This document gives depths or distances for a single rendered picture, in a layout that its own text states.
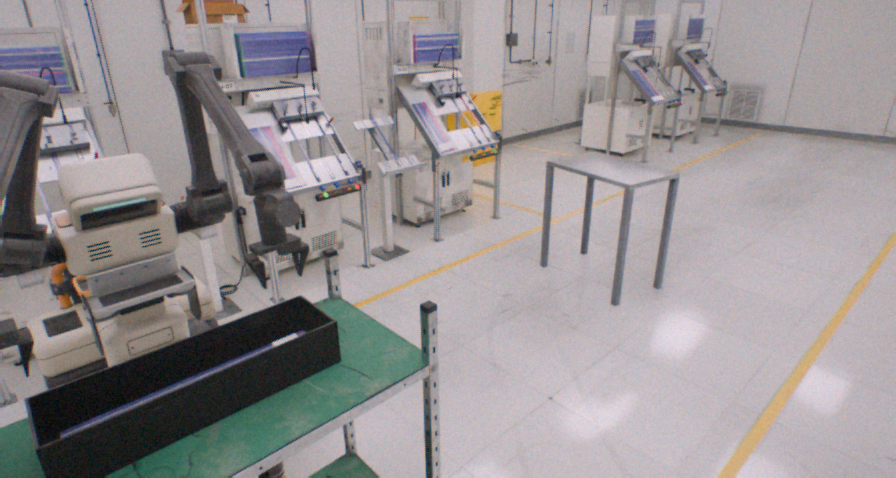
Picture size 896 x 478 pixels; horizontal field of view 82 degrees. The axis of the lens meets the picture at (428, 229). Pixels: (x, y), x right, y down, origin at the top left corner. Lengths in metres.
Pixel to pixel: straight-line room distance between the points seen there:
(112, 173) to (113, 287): 0.31
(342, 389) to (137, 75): 4.13
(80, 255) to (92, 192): 0.18
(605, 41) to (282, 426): 6.61
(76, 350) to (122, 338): 0.30
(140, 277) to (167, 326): 0.19
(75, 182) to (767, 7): 9.30
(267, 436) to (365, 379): 0.24
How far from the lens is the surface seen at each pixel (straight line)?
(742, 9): 9.88
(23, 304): 3.50
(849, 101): 9.54
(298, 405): 1.18
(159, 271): 1.65
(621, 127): 7.20
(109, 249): 1.62
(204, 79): 1.35
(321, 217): 3.92
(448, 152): 4.14
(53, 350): 1.99
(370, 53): 4.65
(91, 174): 1.55
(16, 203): 1.44
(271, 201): 1.12
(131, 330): 1.74
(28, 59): 3.39
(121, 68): 5.00
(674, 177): 3.51
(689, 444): 2.62
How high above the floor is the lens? 1.69
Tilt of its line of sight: 22 degrees down
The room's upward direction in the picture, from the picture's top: 1 degrees counter-clockwise
